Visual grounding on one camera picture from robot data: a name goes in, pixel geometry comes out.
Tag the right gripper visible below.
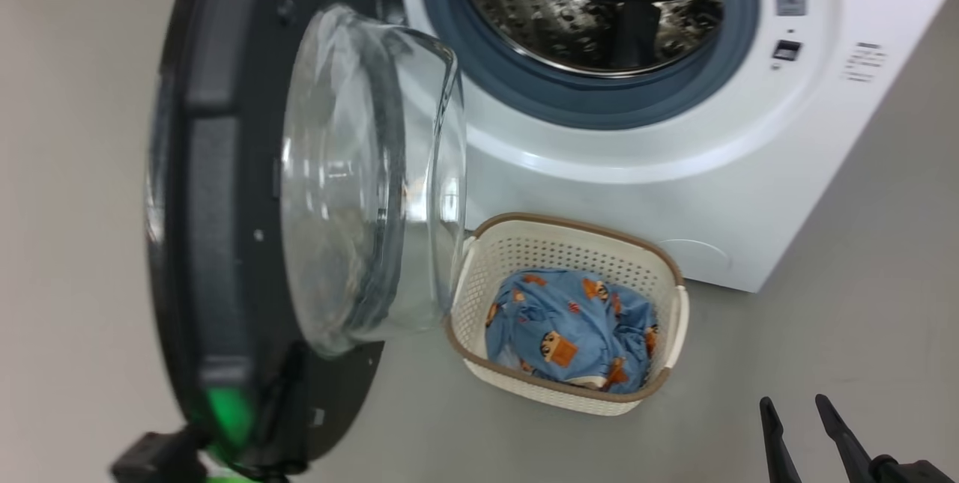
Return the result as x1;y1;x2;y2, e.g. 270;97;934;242
759;393;956;483

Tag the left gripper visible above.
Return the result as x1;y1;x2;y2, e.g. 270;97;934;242
111;344;309;483

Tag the blue cartoon print garment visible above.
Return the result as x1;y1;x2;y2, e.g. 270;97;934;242
485;268;659;392

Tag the grey rubber door gasket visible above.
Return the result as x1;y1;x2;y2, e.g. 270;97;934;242
420;0;761;130

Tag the white front-load washing machine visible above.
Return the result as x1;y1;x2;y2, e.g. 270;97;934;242
372;0;959;294

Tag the stainless steel washing machine drum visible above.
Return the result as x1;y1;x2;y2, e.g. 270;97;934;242
457;0;726;78

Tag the cream woven plastic laundry basket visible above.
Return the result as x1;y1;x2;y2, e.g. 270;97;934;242
446;212;690;417

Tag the dark round washer door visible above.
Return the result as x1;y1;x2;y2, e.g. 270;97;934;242
144;0;467;481

